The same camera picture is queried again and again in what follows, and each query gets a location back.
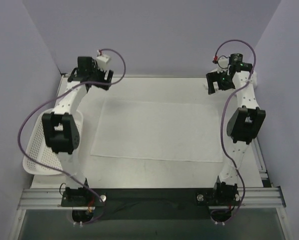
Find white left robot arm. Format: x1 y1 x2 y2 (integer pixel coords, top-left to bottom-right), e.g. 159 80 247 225
41 53 114 206

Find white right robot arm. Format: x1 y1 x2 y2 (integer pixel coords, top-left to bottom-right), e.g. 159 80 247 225
206 53 266 205

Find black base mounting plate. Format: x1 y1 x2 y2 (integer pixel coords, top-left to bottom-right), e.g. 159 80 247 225
60 188 240 223

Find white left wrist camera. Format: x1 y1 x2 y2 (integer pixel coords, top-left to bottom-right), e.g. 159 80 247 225
95 50 112 72

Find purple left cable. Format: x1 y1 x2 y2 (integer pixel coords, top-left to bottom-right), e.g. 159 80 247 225
17 47 127 223

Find aluminium front rail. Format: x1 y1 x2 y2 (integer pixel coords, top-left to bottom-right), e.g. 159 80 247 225
17 187 286 210

